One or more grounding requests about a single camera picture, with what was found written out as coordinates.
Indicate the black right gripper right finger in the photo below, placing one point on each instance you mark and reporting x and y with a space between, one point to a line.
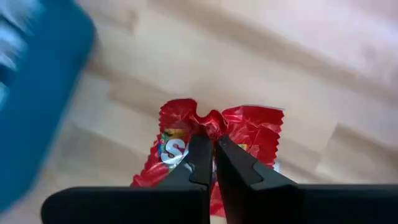
311 205

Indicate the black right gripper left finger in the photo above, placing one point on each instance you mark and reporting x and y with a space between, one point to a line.
124 205

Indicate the red Skittles bag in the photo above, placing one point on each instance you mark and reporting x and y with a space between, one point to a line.
248 130

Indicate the blue plastic bin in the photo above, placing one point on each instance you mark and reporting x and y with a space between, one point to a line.
46 109

